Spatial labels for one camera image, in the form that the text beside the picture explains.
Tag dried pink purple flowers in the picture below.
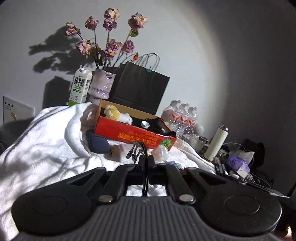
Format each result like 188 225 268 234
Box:
65 8 149 70

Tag black items in box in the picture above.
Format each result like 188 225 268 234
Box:
132 117 176 138

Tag white box at left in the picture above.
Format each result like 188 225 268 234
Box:
3 96 35 124

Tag purple wrapped flower vase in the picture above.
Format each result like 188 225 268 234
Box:
88 69 116 105

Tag black cable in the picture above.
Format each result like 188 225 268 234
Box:
125 141 155 197

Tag cream thermos bottle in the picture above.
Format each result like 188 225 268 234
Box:
203 125 228 162

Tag white green milk carton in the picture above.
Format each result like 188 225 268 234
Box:
68 65 93 106

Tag black paper bag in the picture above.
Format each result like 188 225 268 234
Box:
106 53 170 114

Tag clear plastic wrap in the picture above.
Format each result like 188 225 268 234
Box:
149 144 183 164

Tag purple plastic device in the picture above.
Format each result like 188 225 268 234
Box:
227 155 250 178

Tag red cardboard box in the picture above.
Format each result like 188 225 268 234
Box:
94 100 177 149

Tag pack of water bottles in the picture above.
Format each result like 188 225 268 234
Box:
161 100 198 138

